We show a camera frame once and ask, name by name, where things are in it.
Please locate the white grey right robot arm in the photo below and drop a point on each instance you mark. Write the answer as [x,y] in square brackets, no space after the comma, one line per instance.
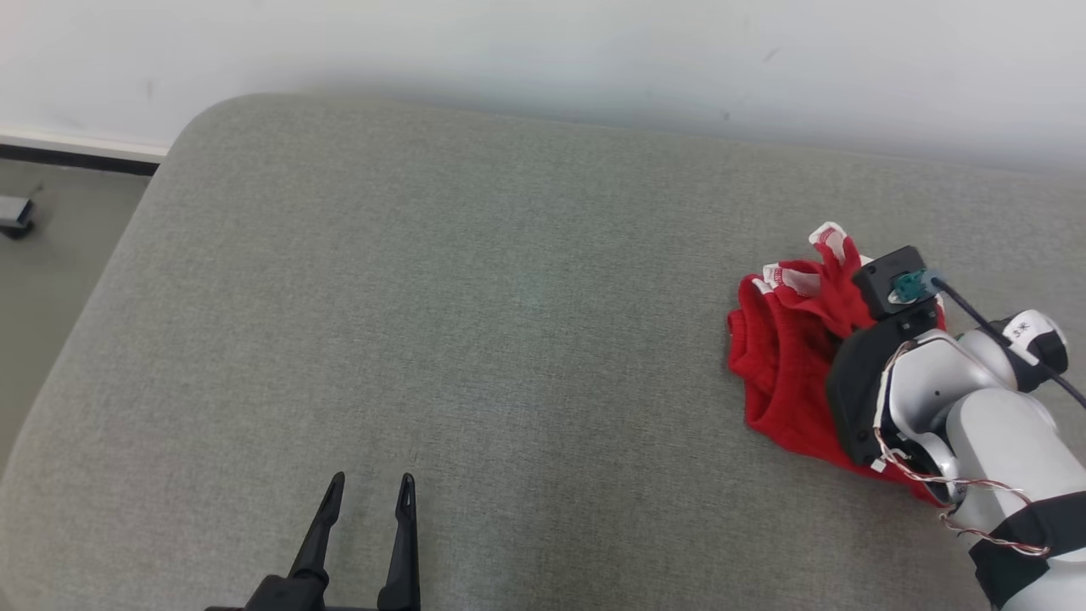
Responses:
[1001,441]

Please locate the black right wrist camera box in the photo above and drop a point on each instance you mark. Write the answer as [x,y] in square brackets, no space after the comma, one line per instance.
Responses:
[878,280]

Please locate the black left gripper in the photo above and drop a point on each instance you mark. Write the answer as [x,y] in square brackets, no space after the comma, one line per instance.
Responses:
[280,594]

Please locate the grey fabric sofa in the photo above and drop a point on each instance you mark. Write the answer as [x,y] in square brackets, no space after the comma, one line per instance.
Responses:
[467,297]

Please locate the white and black baseboard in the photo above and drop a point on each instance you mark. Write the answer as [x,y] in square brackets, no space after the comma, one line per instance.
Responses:
[68,157]

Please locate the red shorts with white stripes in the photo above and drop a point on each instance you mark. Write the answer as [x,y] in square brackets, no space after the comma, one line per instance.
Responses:
[780,373]

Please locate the small grey floor object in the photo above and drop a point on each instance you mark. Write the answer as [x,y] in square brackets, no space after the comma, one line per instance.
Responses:
[15,212]

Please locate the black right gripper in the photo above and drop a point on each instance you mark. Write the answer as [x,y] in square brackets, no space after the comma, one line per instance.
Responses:
[857,382]

